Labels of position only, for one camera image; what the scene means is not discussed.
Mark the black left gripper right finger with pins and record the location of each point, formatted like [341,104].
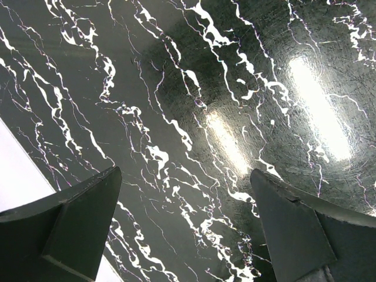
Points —
[311,239]

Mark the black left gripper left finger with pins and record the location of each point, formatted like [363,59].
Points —
[60,237]

